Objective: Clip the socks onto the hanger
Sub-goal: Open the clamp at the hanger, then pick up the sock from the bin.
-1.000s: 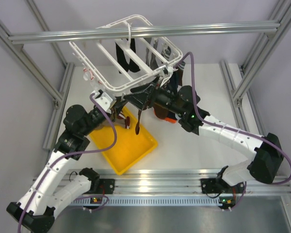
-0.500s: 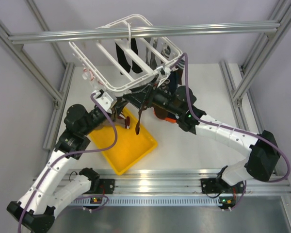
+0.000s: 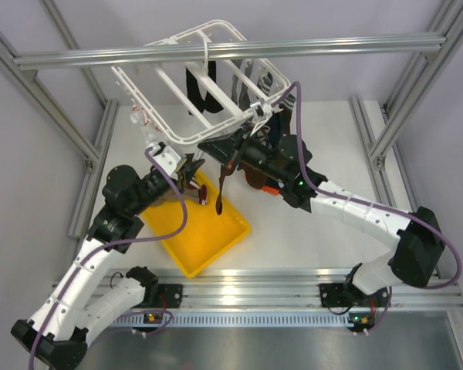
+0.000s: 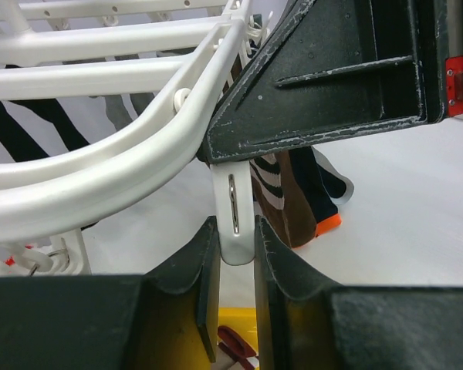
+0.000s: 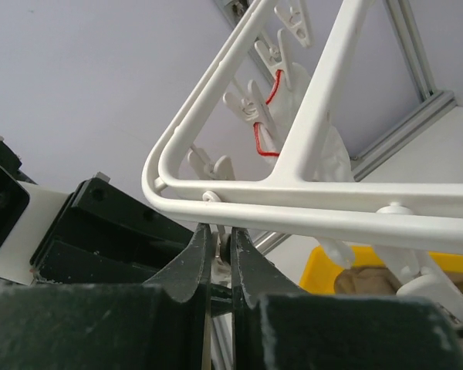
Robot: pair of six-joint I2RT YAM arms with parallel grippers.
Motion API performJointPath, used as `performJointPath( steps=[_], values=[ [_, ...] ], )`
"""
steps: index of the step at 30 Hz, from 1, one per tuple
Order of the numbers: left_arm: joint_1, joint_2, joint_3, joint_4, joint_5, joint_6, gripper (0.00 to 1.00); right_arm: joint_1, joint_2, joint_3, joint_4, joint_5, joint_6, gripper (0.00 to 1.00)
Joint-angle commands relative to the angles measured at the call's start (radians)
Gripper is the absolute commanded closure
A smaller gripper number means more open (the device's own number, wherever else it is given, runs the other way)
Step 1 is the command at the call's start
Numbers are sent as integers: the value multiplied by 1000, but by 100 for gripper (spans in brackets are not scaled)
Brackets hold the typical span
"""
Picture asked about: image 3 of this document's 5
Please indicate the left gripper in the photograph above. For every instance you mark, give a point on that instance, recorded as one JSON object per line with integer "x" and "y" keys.
{"x": 190, "y": 168}

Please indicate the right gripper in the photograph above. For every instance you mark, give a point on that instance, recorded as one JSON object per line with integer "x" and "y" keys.
{"x": 224, "y": 149}

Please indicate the white clip drying hanger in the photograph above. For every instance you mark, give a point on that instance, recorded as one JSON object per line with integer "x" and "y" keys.
{"x": 158, "y": 94}

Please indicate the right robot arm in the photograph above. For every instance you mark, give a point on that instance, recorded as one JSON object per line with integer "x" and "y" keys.
{"x": 411, "y": 238}

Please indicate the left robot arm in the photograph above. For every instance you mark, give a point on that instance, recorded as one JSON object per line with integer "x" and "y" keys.
{"x": 60, "y": 333}

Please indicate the navy orange underwear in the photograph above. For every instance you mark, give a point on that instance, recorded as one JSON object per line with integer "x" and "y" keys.
{"x": 270, "y": 134}

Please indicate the black sock left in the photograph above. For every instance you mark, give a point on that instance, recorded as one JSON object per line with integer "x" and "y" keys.
{"x": 193, "y": 91}

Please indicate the yellow plastic tray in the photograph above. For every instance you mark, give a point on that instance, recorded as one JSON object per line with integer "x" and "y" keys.
{"x": 207, "y": 235}

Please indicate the aluminium crossbar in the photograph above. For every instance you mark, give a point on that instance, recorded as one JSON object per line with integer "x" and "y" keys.
{"x": 83, "y": 58}

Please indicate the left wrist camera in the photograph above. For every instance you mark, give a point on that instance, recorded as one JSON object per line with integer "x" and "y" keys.
{"x": 165, "y": 158}

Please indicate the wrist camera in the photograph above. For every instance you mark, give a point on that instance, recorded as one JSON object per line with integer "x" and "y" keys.
{"x": 261, "y": 112}
{"x": 165, "y": 158}

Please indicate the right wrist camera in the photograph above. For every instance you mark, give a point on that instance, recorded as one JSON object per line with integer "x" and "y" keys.
{"x": 261, "y": 112}

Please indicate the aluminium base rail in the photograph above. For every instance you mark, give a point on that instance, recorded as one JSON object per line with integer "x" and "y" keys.
{"x": 289, "y": 289}

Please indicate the slotted cable duct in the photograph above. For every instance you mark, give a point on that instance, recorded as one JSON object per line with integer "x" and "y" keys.
{"x": 254, "y": 319}

